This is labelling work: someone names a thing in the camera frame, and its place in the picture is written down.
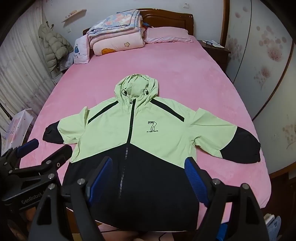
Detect green and black hooded jacket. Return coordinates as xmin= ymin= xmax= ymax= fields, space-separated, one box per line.
xmin=43 ymin=74 xmax=260 ymax=232

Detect white patterned gift bag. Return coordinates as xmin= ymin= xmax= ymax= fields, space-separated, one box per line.
xmin=3 ymin=108 xmax=34 ymax=152

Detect white curtain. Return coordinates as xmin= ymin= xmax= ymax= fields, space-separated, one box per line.
xmin=1 ymin=13 xmax=55 ymax=120

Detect beige puffer jacket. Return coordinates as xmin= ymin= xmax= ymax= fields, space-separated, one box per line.
xmin=38 ymin=24 xmax=73 ymax=72

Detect white cartoon pillow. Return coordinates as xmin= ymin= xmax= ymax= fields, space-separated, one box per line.
xmin=73 ymin=35 xmax=90 ymax=64

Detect pink bed sheet mattress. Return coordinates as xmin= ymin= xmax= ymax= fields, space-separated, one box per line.
xmin=19 ymin=37 xmax=272 ymax=230

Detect pink pillow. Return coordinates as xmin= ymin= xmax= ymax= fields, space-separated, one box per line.
xmin=144 ymin=27 xmax=192 ymax=44

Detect floral sliding wardrobe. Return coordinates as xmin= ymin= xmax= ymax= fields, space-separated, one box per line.
xmin=226 ymin=1 xmax=295 ymax=173

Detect folded blue floral blanket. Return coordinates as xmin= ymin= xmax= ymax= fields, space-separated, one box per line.
xmin=86 ymin=9 xmax=142 ymax=38

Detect dark wooden nightstand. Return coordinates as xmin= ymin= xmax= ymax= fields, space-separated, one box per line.
xmin=198 ymin=40 xmax=230 ymax=72

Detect brown wooden headboard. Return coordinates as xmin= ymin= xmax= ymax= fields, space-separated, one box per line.
xmin=82 ymin=9 xmax=194 ymax=36

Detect items on nightstand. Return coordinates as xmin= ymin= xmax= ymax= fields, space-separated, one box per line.
xmin=202 ymin=40 xmax=224 ymax=48

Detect wooden wall shelf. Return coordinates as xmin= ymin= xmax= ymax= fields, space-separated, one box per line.
xmin=62 ymin=9 xmax=87 ymax=23

